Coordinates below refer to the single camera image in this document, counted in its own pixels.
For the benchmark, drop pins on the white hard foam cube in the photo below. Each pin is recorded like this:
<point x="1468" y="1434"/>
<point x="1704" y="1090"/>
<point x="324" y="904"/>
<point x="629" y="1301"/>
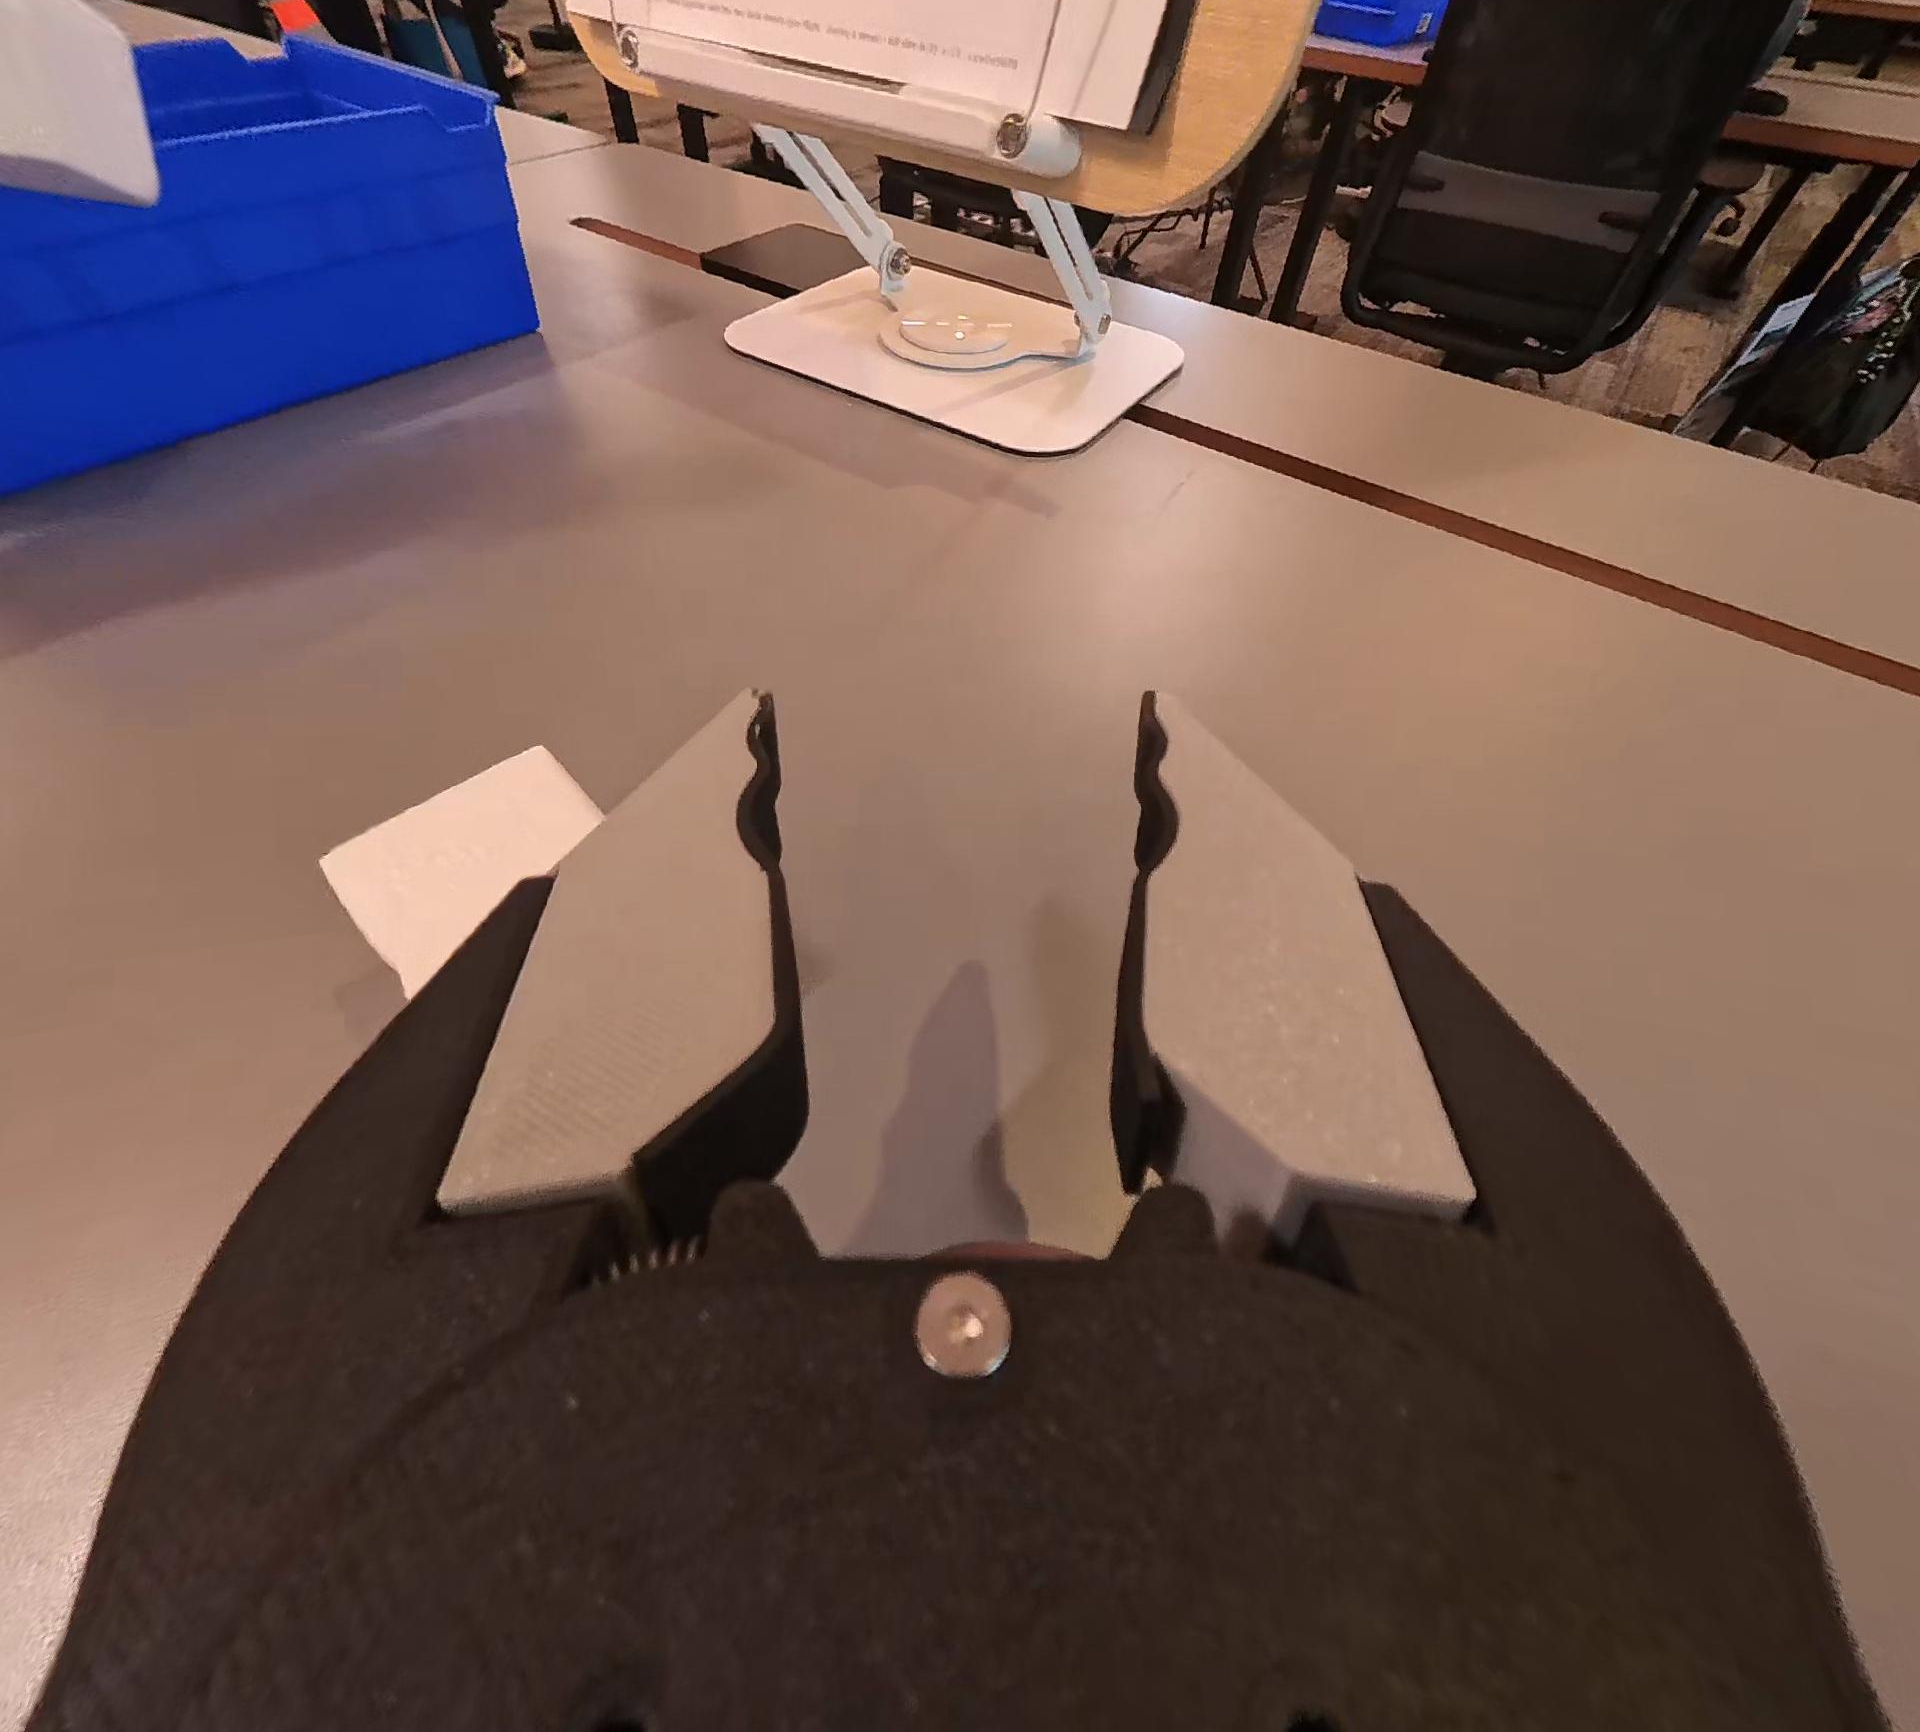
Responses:
<point x="450" y="848"/>
<point x="59" y="81"/>

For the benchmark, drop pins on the small blue bin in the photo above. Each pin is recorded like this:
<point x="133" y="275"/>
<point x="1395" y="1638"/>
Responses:
<point x="1388" y="5"/>

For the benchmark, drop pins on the dark green bag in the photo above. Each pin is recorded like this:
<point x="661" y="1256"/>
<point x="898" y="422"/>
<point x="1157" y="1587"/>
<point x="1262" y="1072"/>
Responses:
<point x="1845" y="366"/>

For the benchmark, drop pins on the wooden desk with black legs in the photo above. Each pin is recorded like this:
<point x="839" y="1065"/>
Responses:
<point x="1350" y="59"/>

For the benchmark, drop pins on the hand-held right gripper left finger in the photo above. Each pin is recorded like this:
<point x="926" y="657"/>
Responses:
<point x="630" y="1012"/>

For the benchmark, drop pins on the large blue plastic bin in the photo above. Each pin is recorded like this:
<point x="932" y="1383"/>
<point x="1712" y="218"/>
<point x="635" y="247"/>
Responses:
<point x="271" y="261"/>

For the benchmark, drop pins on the black office chair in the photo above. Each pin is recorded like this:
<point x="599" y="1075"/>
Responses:
<point x="1589" y="112"/>

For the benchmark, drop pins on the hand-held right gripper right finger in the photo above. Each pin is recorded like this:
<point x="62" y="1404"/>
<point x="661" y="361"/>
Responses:
<point x="1290" y="1027"/>

